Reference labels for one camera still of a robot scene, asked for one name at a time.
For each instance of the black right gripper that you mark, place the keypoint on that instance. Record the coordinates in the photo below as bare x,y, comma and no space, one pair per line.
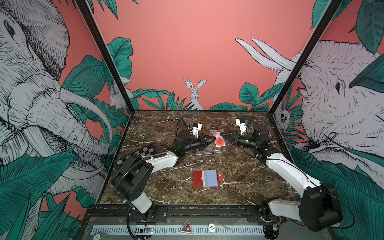
225,135

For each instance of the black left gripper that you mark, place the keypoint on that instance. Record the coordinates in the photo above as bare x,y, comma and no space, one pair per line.
202,139

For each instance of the clear acrylic compartment organizer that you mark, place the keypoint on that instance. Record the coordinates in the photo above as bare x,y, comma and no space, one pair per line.
212,149

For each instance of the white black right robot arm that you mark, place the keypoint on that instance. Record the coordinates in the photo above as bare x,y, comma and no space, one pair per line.
319,207

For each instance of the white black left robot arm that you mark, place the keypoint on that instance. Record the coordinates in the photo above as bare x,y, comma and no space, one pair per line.
132,177

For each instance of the round white sticker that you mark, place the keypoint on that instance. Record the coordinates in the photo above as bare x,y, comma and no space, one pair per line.
212,228

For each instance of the red warning triangle sticker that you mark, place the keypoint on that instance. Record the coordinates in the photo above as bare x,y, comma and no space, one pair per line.
186,228

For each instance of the white ventilation grille strip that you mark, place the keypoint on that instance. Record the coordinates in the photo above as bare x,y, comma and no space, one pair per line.
174,230

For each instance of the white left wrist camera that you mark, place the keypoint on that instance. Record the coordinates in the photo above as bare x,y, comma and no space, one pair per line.
194,129

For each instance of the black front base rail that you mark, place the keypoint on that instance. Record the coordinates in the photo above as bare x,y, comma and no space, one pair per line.
165,212

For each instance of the black right corner frame post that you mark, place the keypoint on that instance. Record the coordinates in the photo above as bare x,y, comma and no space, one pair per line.
324,21

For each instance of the black corner frame post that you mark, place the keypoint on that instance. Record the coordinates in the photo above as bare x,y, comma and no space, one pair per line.
324,21
99,40

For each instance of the black left corner frame post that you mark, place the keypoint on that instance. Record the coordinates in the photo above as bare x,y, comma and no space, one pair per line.
99,40

